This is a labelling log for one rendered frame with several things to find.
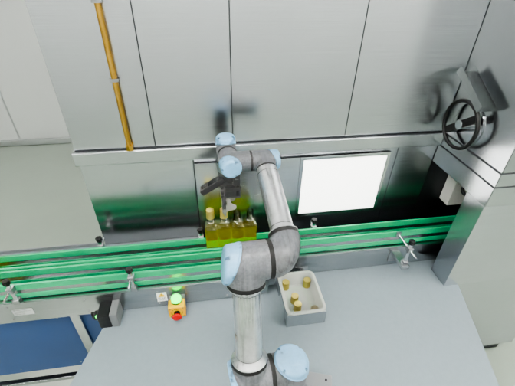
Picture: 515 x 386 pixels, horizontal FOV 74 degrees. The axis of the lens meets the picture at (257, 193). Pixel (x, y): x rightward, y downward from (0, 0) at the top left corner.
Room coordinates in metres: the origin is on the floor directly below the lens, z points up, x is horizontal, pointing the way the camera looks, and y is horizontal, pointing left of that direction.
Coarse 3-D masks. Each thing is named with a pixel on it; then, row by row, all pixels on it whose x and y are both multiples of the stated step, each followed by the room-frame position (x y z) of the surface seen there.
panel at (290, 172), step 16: (208, 160) 1.29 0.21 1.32; (288, 160) 1.32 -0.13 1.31; (208, 176) 1.26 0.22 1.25; (240, 176) 1.28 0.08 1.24; (256, 176) 1.30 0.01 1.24; (288, 176) 1.32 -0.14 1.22; (384, 176) 1.40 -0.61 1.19; (256, 192) 1.30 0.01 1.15; (288, 192) 1.32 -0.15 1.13; (240, 208) 1.28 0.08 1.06; (256, 208) 1.30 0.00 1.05; (368, 208) 1.39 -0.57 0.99
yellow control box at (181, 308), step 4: (184, 296) 0.95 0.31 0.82; (184, 300) 0.93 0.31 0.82; (168, 304) 0.91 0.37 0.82; (172, 304) 0.91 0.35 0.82; (180, 304) 0.91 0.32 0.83; (184, 304) 0.91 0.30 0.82; (168, 308) 0.89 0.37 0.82; (172, 308) 0.89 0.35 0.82; (176, 308) 0.89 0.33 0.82; (180, 308) 0.90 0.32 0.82; (184, 308) 0.90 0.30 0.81; (172, 312) 0.89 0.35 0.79; (180, 312) 0.89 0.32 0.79; (184, 312) 0.90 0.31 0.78
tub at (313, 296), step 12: (288, 276) 1.07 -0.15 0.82; (300, 276) 1.08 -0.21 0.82; (312, 276) 1.07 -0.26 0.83; (300, 288) 1.05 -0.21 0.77; (312, 288) 1.04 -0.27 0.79; (288, 300) 0.98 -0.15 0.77; (300, 300) 0.98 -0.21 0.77; (312, 300) 0.98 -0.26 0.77; (288, 312) 0.87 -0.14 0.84; (300, 312) 0.87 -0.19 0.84; (312, 312) 0.87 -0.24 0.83
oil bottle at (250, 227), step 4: (244, 220) 1.17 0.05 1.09; (252, 220) 1.16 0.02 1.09; (244, 224) 1.15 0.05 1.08; (248, 224) 1.14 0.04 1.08; (252, 224) 1.15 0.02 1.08; (256, 224) 1.15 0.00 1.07; (244, 228) 1.14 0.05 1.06; (248, 228) 1.14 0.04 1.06; (252, 228) 1.14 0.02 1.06; (256, 228) 1.15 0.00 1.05; (244, 232) 1.14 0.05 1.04; (248, 232) 1.14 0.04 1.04; (252, 232) 1.14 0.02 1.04; (256, 232) 1.15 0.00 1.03; (244, 236) 1.14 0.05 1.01; (248, 236) 1.14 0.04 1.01; (252, 236) 1.14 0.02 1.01; (256, 236) 1.15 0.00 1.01; (244, 240) 1.14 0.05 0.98; (248, 240) 1.14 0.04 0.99
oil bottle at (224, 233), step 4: (220, 220) 1.16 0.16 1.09; (228, 220) 1.16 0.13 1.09; (220, 224) 1.13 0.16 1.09; (224, 224) 1.13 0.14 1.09; (228, 224) 1.13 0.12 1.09; (220, 228) 1.12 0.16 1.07; (224, 228) 1.12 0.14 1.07; (228, 228) 1.13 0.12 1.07; (220, 232) 1.12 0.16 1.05; (224, 232) 1.12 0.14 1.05; (228, 232) 1.13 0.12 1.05; (220, 236) 1.12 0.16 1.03; (224, 236) 1.12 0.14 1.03; (228, 236) 1.13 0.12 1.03; (220, 240) 1.12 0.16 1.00; (224, 240) 1.12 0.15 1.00; (228, 240) 1.13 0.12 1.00; (220, 244) 1.12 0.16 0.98; (224, 244) 1.12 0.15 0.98
